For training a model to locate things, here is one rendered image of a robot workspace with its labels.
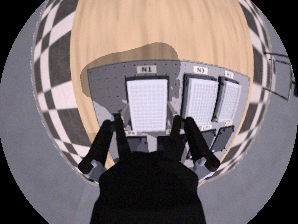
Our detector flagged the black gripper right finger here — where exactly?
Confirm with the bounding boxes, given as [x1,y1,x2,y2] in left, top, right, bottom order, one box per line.
[156,102,221,182]

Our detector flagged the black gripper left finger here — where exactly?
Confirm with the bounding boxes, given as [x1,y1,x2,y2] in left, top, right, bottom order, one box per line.
[78,103,139,183]

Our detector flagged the black flat rectangular plate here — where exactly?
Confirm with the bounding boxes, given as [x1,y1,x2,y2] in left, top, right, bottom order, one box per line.
[157,134,187,161]

